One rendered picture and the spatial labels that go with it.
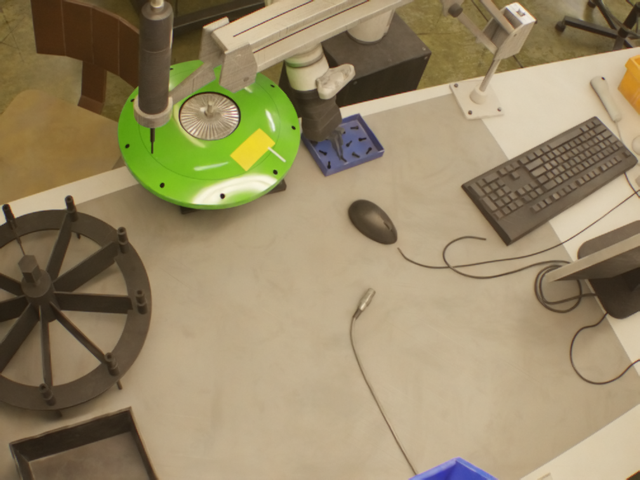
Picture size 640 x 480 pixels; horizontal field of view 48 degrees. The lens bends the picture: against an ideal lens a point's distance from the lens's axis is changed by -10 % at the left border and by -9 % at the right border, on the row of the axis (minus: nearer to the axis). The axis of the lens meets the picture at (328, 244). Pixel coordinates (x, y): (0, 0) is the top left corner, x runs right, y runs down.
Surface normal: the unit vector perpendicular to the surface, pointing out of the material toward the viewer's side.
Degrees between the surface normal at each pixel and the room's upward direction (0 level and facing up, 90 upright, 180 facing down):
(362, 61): 0
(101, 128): 0
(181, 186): 24
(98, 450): 0
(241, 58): 90
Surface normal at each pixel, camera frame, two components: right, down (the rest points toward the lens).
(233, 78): 0.59, 0.75
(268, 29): 0.10, -0.43
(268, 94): 0.46, -0.60
